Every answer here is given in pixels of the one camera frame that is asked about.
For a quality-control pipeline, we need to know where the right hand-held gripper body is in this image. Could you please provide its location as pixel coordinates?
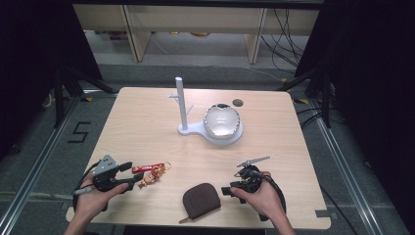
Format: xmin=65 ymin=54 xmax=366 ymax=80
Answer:
xmin=229 ymin=156 xmax=271 ymax=195

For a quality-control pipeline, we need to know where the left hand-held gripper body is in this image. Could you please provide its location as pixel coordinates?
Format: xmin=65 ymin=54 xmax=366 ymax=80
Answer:
xmin=92 ymin=154 xmax=122 ymax=194

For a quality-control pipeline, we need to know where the red strap figure keychain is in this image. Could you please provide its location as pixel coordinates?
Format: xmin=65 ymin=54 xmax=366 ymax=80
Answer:
xmin=131 ymin=161 xmax=172 ymax=190

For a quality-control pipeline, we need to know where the brown zip pouch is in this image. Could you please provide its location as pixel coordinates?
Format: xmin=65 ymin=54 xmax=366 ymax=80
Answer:
xmin=178 ymin=182 xmax=222 ymax=225

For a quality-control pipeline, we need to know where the person's right hand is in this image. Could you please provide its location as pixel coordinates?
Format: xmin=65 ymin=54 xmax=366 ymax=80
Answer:
xmin=229 ymin=170 xmax=286 ymax=227

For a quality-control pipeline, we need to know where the person's left hand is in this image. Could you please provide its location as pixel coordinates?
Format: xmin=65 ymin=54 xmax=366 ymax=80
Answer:
xmin=74 ymin=182 xmax=130 ymax=227

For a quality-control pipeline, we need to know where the shiny silver bowl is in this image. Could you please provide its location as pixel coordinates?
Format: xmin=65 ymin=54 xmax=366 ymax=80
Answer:
xmin=203 ymin=103 xmax=242 ymax=139

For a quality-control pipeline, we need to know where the grey tape strip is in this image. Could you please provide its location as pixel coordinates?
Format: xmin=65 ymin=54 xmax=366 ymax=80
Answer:
xmin=314 ymin=209 xmax=340 ymax=219

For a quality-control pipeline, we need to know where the white key stand with tray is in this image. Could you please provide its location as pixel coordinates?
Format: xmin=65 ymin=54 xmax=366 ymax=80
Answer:
xmin=167 ymin=76 xmax=245 ymax=147

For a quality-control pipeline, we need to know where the black metal stand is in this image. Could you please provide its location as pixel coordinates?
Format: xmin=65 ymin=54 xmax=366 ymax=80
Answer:
xmin=53 ymin=64 xmax=115 ymax=129
xmin=276 ymin=67 xmax=335 ymax=129

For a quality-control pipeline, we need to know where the black curtain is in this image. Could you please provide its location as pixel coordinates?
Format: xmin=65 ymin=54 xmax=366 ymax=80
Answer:
xmin=294 ymin=0 xmax=415 ymax=226
xmin=0 ymin=0 xmax=104 ymax=161

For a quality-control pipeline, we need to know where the beige wooden shelf unit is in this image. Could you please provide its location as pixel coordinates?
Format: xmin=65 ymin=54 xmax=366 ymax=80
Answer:
xmin=72 ymin=3 xmax=321 ymax=65

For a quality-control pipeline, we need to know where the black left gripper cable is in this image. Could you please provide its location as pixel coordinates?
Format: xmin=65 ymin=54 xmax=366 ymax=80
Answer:
xmin=71 ymin=159 xmax=103 ymax=213

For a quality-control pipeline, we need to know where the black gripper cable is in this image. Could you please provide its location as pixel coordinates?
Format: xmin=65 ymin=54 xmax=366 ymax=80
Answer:
xmin=71 ymin=159 xmax=103 ymax=213
xmin=257 ymin=175 xmax=288 ymax=222

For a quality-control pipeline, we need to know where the grey cable plug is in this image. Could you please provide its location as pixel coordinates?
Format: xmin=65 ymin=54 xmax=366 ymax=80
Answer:
xmin=73 ymin=185 xmax=96 ymax=196

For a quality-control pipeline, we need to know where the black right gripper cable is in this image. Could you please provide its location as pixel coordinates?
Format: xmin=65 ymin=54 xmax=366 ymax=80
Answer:
xmin=257 ymin=175 xmax=288 ymax=222

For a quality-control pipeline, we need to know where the aluminium floor rail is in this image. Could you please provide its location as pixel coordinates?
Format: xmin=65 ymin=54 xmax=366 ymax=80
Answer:
xmin=0 ymin=95 xmax=82 ymax=235
xmin=313 ymin=97 xmax=390 ymax=235

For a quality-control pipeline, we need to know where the bundle of black cables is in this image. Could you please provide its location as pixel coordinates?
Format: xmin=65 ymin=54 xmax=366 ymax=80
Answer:
xmin=259 ymin=8 xmax=311 ymax=73

